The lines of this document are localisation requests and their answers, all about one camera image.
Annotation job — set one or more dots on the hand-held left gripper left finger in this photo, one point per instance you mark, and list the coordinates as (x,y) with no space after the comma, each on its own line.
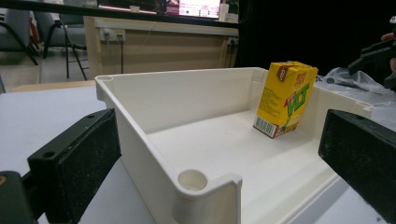
(77,161)

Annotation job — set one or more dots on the yellow drink carton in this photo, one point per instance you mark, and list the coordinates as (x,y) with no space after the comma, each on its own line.
(280,102)

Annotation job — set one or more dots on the wooden counter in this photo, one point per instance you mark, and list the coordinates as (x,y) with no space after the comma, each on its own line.
(174,53)

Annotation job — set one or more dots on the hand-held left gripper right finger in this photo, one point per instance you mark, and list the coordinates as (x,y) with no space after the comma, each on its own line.
(361,155)

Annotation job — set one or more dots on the white power outlet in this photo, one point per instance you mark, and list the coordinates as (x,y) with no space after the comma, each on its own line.
(112,34)
(233,41)

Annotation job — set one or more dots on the computer monitor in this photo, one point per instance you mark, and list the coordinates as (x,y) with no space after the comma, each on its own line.
(186,6)

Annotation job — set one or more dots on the clear plastic bag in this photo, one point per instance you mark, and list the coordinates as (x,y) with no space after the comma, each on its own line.
(351,88)

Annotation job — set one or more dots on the white plastic tray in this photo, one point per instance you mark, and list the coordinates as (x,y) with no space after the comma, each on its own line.
(218,149)

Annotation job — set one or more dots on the grey chair with black legs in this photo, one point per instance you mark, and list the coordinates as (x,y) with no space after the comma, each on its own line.
(14,28)
(53,31)

